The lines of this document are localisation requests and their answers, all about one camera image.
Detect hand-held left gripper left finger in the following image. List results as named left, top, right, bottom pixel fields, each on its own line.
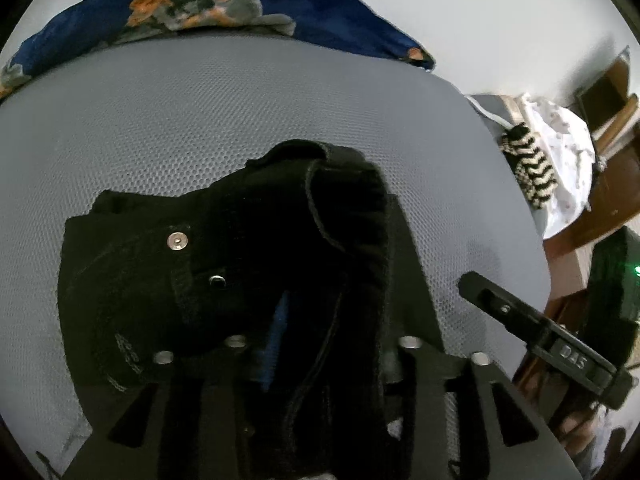
left=62, top=292, right=292, bottom=480

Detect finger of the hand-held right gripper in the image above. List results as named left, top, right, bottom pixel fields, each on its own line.
left=457, top=271, right=634, bottom=409

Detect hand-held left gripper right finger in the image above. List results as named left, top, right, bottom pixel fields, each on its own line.
left=382, top=335, right=583, bottom=480

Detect black pants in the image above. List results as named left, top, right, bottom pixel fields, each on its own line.
left=57, top=139, right=447, bottom=480

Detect wooden cabinet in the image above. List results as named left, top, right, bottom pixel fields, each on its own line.
left=542, top=46, right=640, bottom=311

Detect black and white striped cloth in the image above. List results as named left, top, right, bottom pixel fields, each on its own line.
left=500, top=122, right=562, bottom=209

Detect white dotted cloth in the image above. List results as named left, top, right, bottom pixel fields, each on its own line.
left=469, top=92, right=597, bottom=239

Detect blue patterned cloth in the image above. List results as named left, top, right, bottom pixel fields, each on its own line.
left=0, top=0, right=436, bottom=102

